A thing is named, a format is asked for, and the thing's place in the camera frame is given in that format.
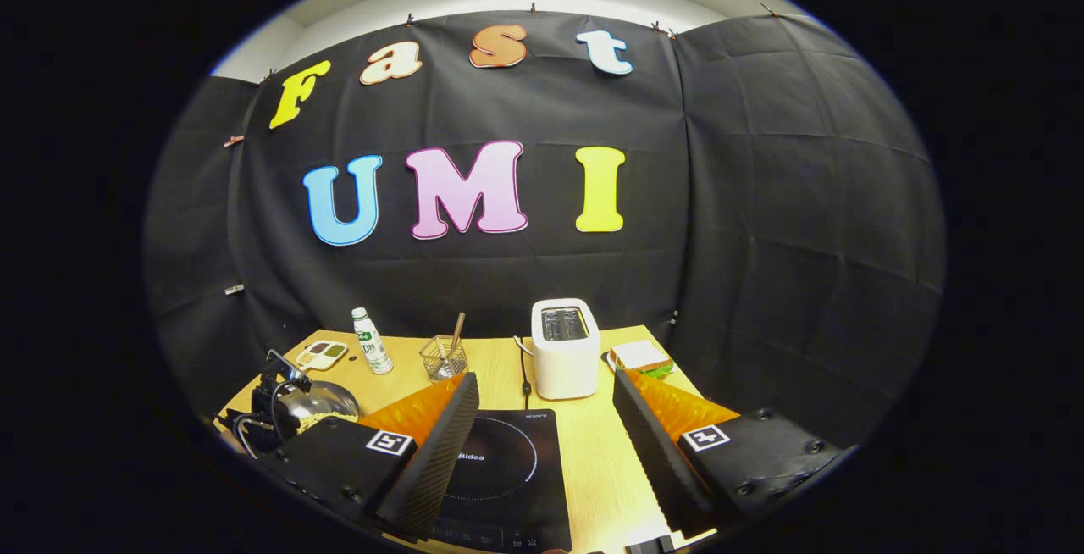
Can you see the black backdrop cloth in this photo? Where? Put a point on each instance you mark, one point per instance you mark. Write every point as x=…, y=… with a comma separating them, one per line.
x=525, y=105

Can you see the row of backdrop clips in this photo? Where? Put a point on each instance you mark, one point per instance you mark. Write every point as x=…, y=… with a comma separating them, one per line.
x=533, y=8

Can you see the white divided seasoning dish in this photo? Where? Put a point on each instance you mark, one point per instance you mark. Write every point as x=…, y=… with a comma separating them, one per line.
x=322, y=355

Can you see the white plastic bottle green label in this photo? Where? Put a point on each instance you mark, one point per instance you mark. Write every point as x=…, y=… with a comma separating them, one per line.
x=373, y=346

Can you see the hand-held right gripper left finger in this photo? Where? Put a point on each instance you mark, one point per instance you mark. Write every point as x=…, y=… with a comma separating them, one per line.
x=440, y=461

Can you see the black induction cooktop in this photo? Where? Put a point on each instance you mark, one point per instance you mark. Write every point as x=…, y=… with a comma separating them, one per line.
x=508, y=461

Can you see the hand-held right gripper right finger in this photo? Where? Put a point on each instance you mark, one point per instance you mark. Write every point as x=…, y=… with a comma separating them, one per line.
x=656, y=461

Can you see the sandwich with lettuce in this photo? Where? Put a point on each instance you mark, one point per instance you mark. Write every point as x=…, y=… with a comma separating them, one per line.
x=641, y=357

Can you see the white toaster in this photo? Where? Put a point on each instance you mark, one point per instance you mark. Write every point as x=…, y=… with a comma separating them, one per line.
x=566, y=368

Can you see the pile of yellow soybeans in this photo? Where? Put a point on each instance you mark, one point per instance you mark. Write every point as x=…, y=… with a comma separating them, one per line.
x=315, y=423

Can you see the wooden stick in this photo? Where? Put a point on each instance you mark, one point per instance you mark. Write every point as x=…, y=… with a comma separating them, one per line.
x=457, y=334

